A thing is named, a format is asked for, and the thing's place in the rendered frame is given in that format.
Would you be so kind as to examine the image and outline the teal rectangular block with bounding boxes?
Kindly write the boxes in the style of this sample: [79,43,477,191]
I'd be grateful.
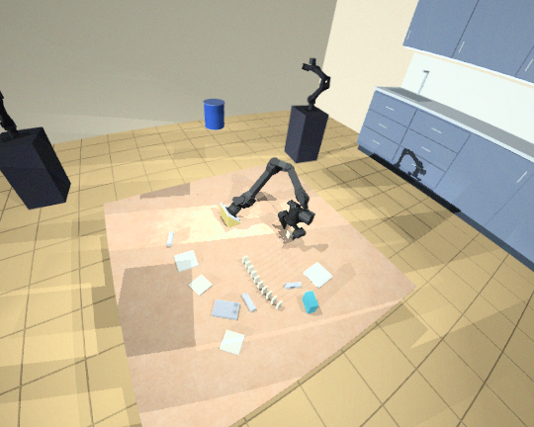
[302,291,319,313]

